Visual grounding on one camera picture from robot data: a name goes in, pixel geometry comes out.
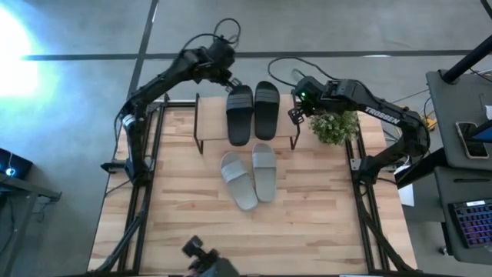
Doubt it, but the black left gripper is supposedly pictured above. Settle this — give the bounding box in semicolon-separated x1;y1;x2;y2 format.
203;38;244;91

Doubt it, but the dark metal stand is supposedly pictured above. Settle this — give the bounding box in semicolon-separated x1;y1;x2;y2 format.
0;172;62;277

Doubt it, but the smartphone with dark screen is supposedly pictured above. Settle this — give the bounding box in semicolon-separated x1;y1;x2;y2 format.
455;121;490;160

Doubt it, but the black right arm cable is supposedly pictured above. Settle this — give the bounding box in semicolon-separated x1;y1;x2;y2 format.
267;56;328;88

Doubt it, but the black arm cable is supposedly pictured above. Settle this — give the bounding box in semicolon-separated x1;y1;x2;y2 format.
267;56;328;88
180;17;242;52

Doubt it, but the black device with blue light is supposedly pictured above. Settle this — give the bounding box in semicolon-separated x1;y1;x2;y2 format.
0;148;34;180

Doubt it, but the grey keyboard desk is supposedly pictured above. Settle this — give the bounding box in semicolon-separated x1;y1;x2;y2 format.
434;165;492;266

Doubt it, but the grey side desk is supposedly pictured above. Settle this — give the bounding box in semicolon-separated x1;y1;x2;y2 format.
425;68;492;172

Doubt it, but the wooden shelf black metal frame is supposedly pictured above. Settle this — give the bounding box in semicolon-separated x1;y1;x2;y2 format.
194;93;301;155

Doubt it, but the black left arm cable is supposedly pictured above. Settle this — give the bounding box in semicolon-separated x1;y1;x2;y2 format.
180;17;242;52

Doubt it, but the backlit computer keyboard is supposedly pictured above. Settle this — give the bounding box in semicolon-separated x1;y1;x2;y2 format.
447;199;492;249

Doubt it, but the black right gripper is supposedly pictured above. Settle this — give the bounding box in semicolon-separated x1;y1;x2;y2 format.
288;75;335;126

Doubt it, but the small green potted plant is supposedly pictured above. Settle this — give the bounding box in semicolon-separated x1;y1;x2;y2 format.
308;109;361;147

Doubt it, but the black round pole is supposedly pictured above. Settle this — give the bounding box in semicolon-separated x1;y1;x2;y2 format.
440;34;492;85

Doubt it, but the white paper sheet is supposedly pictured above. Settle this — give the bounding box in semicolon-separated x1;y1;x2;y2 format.
395;164;416;208

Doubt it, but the grey rubber slide sandal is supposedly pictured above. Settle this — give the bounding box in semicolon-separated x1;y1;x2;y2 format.
251;142;278;204
220;150;259;212

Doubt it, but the black rubber slide sandal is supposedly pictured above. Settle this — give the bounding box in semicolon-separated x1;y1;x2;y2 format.
225;84;255;147
253;80;281;142

